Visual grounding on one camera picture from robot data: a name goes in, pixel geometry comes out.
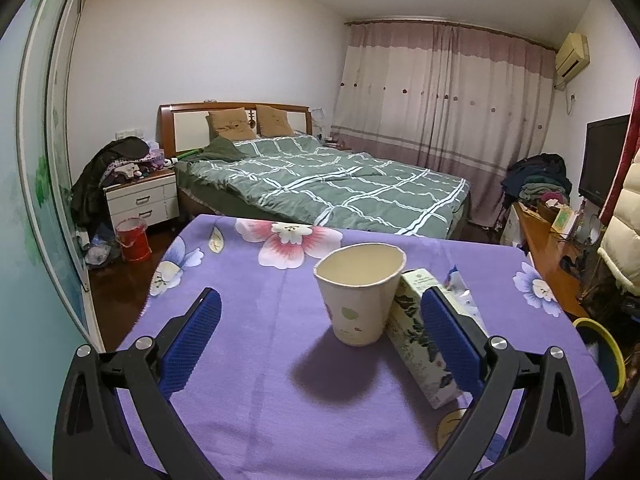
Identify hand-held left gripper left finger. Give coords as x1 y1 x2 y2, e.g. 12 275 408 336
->
52 287 222 480

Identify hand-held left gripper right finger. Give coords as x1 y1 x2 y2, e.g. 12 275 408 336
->
420 286 588 480

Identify paper cup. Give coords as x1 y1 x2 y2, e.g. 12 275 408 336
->
313 243 405 347

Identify blue bin with yellow rim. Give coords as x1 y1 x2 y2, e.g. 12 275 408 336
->
572 317 627 398

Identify floral printed carton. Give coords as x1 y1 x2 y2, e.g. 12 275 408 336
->
385 269 488 410

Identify blue and white wrapper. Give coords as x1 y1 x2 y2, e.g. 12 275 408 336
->
442 266 473 311

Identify purple floral tablecloth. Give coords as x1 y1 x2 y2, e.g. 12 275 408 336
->
115 214 626 480

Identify round tan lid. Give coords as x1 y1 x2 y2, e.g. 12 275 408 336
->
434 407 471 453

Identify red bucket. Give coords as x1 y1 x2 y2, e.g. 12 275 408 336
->
115 217 151 263

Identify plastic bags on floor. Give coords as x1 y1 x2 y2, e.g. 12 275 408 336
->
82 225 123 268

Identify wooden desk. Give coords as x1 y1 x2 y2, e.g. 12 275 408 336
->
500 202 601 321

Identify white nightstand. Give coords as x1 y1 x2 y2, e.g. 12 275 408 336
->
103 169 181 233

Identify small green framed picture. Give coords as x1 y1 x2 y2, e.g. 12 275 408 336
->
550 206 581 236

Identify round table mirror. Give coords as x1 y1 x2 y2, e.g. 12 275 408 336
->
582 212 603 246

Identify clothes pile on desk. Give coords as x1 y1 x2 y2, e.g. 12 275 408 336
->
501 154 573 208

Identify dark green cloth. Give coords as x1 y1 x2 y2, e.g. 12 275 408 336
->
202 137 246 163

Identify dark clothes pile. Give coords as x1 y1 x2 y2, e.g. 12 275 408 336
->
71 136 166 231

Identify bed with green duvet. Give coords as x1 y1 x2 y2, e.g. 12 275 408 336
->
174 132 471 237

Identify white puffer jacket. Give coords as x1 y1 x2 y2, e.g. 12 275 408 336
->
597 160 640 296

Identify wooden bed headboard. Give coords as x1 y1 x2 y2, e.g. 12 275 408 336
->
159 102 312 158

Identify brown pillow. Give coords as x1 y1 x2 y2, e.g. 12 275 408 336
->
255 105 296 137
207 108 258 141

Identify sliding wardrobe door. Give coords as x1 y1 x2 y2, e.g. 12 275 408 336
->
0 0 106 356

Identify pink and white curtain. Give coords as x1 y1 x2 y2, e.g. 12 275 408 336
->
330 21 558 226

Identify black television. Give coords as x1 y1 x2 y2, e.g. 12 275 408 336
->
578 114 632 208

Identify wall air conditioner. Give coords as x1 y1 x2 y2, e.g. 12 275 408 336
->
554 32 591 92

